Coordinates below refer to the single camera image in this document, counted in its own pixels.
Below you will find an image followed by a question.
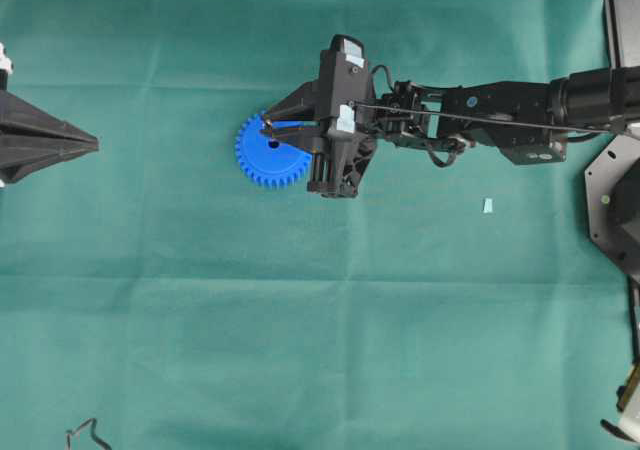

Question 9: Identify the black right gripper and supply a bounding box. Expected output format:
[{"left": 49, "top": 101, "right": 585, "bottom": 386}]
[{"left": 261, "top": 34, "right": 377, "bottom": 198}]

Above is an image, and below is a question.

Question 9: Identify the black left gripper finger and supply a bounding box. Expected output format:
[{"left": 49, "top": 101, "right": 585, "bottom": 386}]
[{"left": 1, "top": 91, "right": 99, "bottom": 184}]

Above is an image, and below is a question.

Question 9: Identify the blue plastic gear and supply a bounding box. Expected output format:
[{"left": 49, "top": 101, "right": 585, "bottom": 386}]
[{"left": 234, "top": 114, "right": 312, "bottom": 189}]

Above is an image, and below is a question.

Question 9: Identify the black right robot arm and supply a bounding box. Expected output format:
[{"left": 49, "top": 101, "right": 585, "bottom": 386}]
[{"left": 261, "top": 34, "right": 639, "bottom": 198}]

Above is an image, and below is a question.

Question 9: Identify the white left gripper part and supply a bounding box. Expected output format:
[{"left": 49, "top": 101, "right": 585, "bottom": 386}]
[{"left": 0, "top": 43, "right": 13, "bottom": 91}]

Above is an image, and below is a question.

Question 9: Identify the green table cloth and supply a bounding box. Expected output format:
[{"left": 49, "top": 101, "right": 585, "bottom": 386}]
[{"left": 1, "top": 0, "right": 632, "bottom": 449}]

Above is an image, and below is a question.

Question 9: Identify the small pale tape scrap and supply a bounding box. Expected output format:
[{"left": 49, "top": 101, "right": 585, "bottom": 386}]
[{"left": 482, "top": 198, "right": 493, "bottom": 214}]

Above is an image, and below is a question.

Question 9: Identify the yellow black clamp at corner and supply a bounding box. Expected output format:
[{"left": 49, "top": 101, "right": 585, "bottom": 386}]
[{"left": 600, "top": 364, "right": 639, "bottom": 446}]

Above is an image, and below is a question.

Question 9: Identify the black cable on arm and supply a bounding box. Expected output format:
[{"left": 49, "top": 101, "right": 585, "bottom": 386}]
[{"left": 349, "top": 100, "right": 621, "bottom": 134}]

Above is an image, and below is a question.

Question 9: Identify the thin bent metal wire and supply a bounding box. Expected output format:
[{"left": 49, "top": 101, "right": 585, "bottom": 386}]
[{"left": 65, "top": 418, "right": 113, "bottom": 450}]

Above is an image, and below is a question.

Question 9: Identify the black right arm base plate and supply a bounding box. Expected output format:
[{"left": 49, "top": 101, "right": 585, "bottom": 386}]
[{"left": 584, "top": 136, "right": 639, "bottom": 281}]

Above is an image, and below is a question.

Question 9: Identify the black frame at top right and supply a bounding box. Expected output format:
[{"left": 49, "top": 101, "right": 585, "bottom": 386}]
[{"left": 604, "top": 0, "right": 639, "bottom": 68}]

